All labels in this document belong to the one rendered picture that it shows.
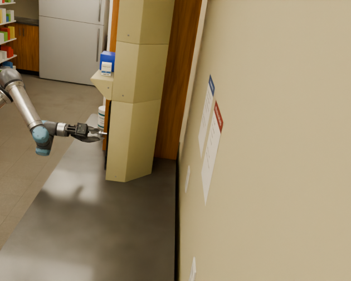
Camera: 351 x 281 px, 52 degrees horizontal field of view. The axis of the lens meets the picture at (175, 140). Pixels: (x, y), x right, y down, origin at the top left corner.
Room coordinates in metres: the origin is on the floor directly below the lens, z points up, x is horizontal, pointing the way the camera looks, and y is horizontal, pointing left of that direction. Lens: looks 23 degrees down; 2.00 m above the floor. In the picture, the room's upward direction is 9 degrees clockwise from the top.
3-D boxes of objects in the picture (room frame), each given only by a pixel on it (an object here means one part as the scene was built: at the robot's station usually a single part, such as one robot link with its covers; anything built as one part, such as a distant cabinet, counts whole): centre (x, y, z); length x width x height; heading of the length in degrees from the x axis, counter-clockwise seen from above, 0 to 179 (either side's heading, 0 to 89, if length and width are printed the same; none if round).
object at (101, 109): (2.50, 0.53, 1.01); 0.13 x 0.13 x 0.15
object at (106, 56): (1.98, 0.43, 1.55); 0.10 x 0.10 x 0.09; 3
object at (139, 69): (1.91, 0.24, 1.32); 0.32 x 0.25 x 0.77; 3
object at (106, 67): (1.86, 0.42, 1.54); 0.05 x 0.05 x 0.06; 11
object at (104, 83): (1.90, 0.42, 1.46); 0.32 x 0.12 x 0.10; 3
